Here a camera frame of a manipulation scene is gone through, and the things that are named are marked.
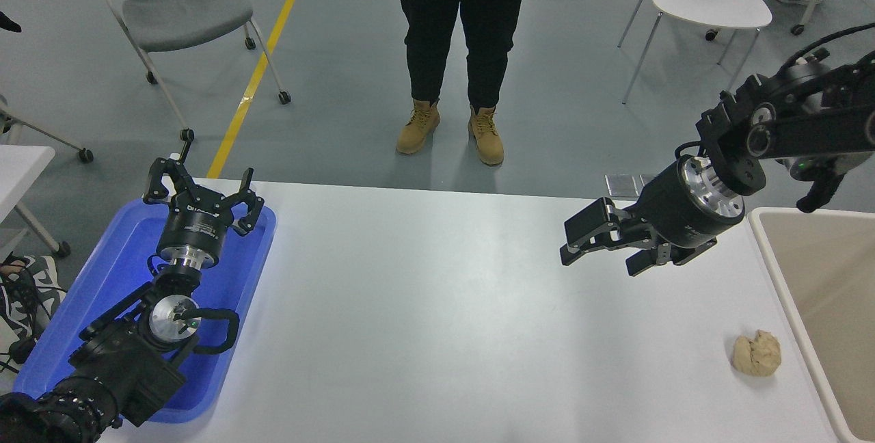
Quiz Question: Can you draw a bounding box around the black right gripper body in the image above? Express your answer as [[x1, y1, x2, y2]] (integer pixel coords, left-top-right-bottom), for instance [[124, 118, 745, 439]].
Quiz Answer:
[[632, 159, 732, 252]]

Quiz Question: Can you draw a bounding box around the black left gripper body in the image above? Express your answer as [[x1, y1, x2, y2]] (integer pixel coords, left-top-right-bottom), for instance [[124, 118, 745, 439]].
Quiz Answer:
[[156, 200, 233, 259]]

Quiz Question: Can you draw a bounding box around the clear floor plate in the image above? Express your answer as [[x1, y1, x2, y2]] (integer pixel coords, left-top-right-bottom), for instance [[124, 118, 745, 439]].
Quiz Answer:
[[605, 173, 654, 198]]

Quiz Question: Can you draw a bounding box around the chair leg with caster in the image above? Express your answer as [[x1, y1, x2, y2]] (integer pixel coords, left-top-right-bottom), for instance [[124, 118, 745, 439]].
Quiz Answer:
[[0, 94, 94, 163]]

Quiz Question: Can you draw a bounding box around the blue plastic tray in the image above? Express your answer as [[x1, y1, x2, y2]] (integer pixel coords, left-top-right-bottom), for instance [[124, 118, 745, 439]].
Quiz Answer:
[[12, 198, 278, 425]]

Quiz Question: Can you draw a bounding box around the crumpled tan paper ball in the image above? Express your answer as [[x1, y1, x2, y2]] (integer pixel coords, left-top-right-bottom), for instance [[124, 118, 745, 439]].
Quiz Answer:
[[731, 330, 782, 378]]

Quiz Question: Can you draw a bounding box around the small white table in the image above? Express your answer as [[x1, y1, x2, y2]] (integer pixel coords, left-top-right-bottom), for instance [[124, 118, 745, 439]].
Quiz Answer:
[[0, 146, 71, 258]]

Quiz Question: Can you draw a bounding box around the large pale bin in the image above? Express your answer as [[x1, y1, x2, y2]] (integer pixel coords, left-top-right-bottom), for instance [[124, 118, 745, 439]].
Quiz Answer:
[[749, 207, 875, 443]]

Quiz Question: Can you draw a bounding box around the grey padded chair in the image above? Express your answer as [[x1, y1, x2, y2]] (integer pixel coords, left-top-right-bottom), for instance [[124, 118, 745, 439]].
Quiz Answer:
[[73, 0, 293, 143]]

